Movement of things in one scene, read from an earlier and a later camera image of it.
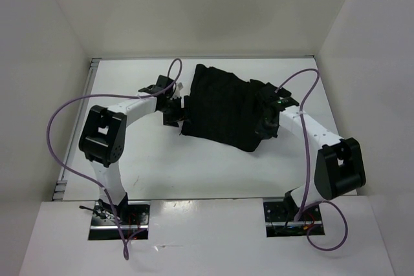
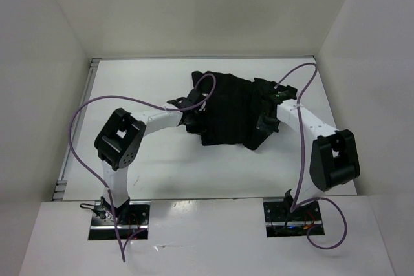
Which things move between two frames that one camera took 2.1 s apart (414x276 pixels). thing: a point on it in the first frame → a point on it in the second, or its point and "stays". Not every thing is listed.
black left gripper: [180, 114] → [198, 128]
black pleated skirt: [224, 108] stays
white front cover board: [210, 238] stays
